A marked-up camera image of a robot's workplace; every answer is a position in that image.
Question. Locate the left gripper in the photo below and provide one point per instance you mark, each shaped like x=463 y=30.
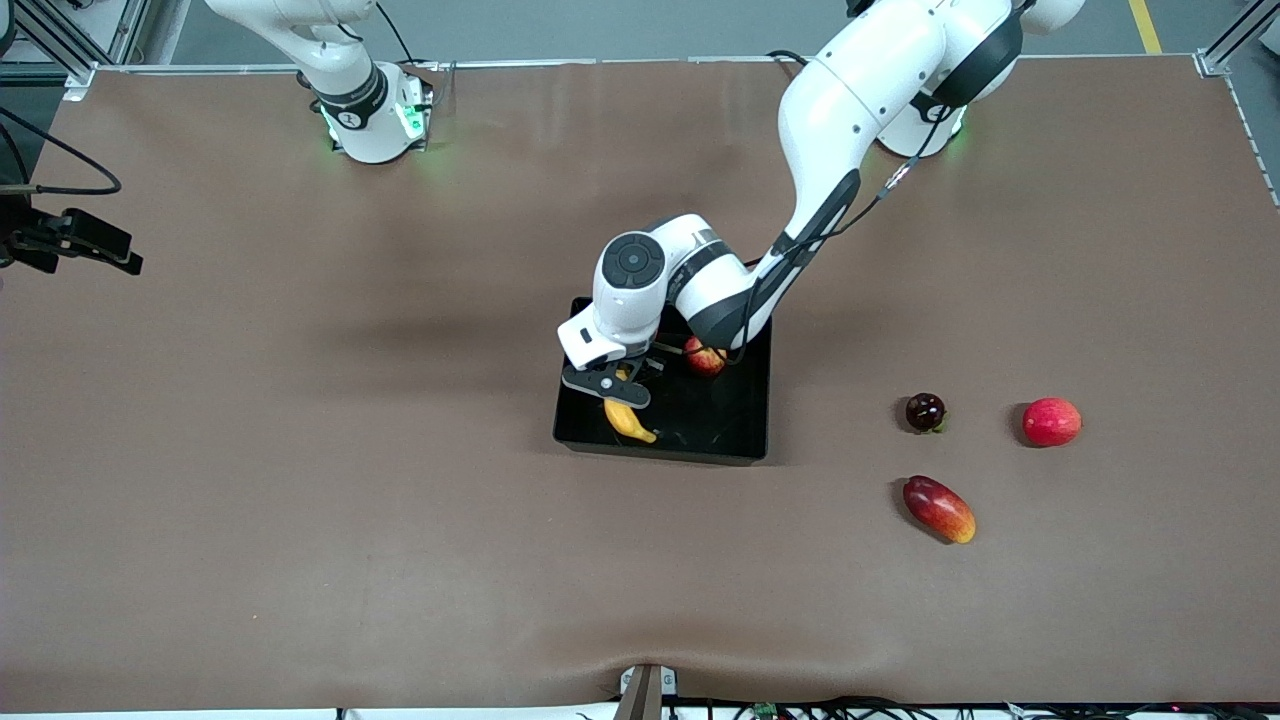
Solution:
x=650 y=371

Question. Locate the red yellow streaked apple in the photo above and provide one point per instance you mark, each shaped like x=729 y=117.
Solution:
x=705 y=358

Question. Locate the yellow banana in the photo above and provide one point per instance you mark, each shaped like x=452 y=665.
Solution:
x=630 y=420

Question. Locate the black plastic box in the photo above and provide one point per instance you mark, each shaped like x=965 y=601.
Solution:
x=700 y=420

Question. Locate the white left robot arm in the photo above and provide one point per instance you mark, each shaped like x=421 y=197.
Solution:
x=860 y=90

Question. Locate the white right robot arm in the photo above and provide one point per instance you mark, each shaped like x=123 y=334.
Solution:
x=365 y=120

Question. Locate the dark red plum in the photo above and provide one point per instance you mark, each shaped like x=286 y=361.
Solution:
x=925 y=412

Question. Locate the red yellow mango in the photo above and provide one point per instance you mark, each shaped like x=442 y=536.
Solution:
x=938 y=509

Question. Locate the small green circuit board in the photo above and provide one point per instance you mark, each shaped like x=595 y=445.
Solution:
x=765 y=710

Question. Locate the large table cover mat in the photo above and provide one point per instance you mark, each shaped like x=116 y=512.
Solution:
x=300 y=560

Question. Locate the red pomegranate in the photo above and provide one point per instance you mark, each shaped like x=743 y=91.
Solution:
x=1051 y=421

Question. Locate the aluminium profile frame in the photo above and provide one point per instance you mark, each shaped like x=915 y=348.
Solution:
x=50 y=35
x=1225 y=45

